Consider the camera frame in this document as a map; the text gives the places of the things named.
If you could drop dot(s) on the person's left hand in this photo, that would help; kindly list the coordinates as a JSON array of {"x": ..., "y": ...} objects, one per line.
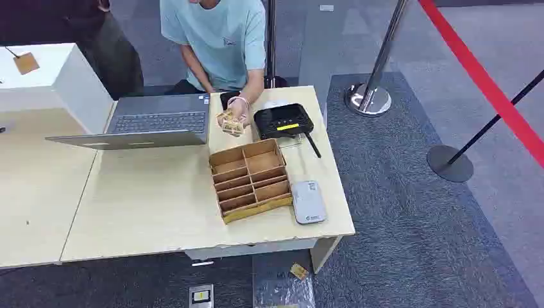
[{"x": 241, "y": 109}]

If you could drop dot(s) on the stack of tan cards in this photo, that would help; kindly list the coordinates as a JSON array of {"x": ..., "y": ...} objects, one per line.
[{"x": 229, "y": 124}]

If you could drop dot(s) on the pale wristband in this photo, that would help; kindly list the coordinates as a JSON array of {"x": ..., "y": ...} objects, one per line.
[{"x": 239, "y": 99}]

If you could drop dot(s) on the black phone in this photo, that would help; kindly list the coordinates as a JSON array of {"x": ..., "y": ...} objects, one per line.
[{"x": 225, "y": 97}]

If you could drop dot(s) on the white flat item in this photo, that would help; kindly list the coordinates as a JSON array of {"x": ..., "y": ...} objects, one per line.
[{"x": 275, "y": 103}]

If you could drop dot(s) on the black device with antenna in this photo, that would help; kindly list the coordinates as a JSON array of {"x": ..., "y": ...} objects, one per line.
[{"x": 282, "y": 119}]

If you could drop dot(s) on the clear card holder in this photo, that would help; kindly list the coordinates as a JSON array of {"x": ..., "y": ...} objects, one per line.
[{"x": 291, "y": 142}]

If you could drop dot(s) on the seated person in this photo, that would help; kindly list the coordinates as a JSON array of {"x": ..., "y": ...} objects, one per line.
[{"x": 221, "y": 42}]

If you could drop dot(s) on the wooden divided card box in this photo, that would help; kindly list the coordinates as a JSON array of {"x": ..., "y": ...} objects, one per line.
[{"x": 250, "y": 180}]

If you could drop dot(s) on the black pole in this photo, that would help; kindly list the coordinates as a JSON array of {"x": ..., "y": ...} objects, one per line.
[{"x": 270, "y": 42}]

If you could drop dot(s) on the grey laptop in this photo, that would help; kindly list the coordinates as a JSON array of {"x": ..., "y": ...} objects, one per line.
[{"x": 159, "y": 119}]

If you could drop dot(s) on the grey flat device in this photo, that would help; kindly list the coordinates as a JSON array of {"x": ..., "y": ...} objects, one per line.
[{"x": 308, "y": 203}]

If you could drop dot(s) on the standing person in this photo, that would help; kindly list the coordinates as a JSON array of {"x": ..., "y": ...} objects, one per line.
[{"x": 119, "y": 59}]

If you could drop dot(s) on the white cabinet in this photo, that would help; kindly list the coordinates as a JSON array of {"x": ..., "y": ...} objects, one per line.
[{"x": 80, "y": 91}]

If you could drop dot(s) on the desk leg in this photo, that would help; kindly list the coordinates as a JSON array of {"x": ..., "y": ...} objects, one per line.
[{"x": 323, "y": 253}]

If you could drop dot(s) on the tan card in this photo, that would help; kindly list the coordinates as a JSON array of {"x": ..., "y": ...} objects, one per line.
[{"x": 299, "y": 271}]

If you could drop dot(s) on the clear plastic sheet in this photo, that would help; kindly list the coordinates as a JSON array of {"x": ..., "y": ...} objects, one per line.
[{"x": 282, "y": 293}]

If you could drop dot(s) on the metal floor socket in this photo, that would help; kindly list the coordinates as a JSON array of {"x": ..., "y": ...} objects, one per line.
[{"x": 201, "y": 296}]

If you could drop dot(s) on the black stanchion with round base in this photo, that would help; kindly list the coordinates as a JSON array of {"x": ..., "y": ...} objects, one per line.
[{"x": 449, "y": 163}]

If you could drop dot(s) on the red barrier belt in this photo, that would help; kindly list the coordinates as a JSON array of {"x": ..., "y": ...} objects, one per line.
[{"x": 480, "y": 76}]

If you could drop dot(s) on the chrome stanchion post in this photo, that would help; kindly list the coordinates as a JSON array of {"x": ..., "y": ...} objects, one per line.
[{"x": 374, "y": 85}]

